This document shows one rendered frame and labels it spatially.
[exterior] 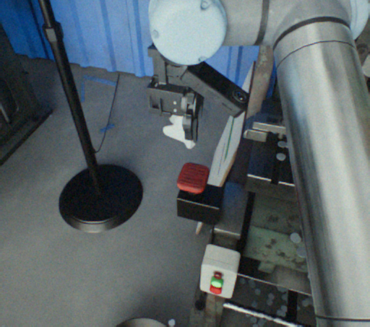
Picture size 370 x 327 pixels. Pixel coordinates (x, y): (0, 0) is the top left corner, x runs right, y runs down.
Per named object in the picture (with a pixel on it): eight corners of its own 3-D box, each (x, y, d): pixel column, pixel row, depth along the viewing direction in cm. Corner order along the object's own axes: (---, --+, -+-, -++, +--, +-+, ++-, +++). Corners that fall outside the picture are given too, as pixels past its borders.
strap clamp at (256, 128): (311, 151, 83) (323, 119, 76) (243, 137, 86) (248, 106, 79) (311, 135, 87) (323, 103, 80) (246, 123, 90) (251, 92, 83)
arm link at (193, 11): (271, -8, 29) (250, -48, 37) (142, -7, 29) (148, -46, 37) (257, 69, 35) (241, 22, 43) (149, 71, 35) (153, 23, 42)
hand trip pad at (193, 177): (201, 212, 72) (203, 190, 67) (175, 205, 74) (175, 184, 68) (209, 187, 77) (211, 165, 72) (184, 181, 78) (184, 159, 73)
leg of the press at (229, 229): (217, 346, 115) (254, 177, 52) (184, 335, 117) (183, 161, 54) (254, 156, 178) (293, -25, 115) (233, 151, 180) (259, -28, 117)
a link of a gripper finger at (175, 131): (167, 141, 66) (165, 105, 59) (196, 148, 64) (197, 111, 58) (162, 153, 63) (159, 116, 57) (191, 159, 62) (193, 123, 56)
